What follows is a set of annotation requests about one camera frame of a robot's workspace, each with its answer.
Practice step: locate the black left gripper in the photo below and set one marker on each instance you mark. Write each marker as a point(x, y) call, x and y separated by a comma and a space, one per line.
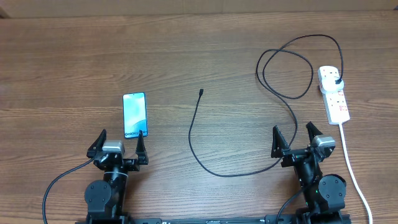
point(133, 165)

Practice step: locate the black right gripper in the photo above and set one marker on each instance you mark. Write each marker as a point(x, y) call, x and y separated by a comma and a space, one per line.
point(280, 149)

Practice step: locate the blue Samsung Galaxy smartphone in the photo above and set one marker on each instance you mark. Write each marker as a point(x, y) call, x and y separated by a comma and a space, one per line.
point(135, 115)

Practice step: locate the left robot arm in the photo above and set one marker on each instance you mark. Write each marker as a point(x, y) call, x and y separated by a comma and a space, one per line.
point(105, 197)

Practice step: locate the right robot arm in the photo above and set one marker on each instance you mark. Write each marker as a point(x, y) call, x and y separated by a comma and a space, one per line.
point(324, 194)

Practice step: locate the white charger plug adapter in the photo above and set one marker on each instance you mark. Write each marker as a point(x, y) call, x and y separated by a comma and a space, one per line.
point(330, 85)

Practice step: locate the white power strip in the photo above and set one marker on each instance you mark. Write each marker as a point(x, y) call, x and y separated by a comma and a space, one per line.
point(335, 103)

